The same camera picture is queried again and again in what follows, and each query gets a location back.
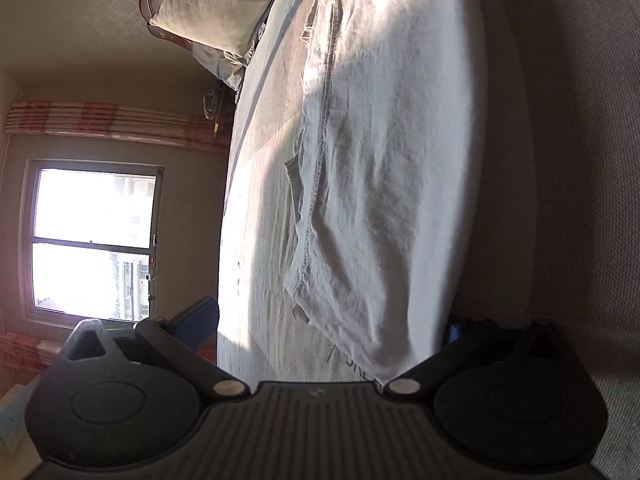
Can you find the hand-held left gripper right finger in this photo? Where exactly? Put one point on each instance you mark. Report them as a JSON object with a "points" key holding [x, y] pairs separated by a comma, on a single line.
{"points": [[470, 340]]}

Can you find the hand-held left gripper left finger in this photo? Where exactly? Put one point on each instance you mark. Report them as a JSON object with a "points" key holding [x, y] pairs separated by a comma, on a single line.
{"points": [[197, 322]]}

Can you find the white printed t-shirt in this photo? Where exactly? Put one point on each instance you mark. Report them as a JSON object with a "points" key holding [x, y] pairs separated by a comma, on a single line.
{"points": [[390, 160]]}

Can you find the bed with pastel sheet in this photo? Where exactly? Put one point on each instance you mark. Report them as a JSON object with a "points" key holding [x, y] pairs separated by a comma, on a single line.
{"points": [[255, 210]]}

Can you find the window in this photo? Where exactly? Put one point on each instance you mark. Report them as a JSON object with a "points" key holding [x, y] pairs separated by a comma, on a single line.
{"points": [[90, 240]]}

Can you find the wooden nightstand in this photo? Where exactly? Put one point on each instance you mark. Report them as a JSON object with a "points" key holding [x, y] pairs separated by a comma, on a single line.
{"points": [[224, 130]]}

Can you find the grey bundled cloth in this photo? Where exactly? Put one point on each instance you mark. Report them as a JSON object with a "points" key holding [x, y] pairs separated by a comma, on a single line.
{"points": [[215, 100]]}

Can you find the grey pillow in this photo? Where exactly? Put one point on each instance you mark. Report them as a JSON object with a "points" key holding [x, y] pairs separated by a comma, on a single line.
{"points": [[222, 67]]}

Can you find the large beige pillow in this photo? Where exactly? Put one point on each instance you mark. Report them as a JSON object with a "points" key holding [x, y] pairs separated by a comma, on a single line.
{"points": [[215, 5]]}

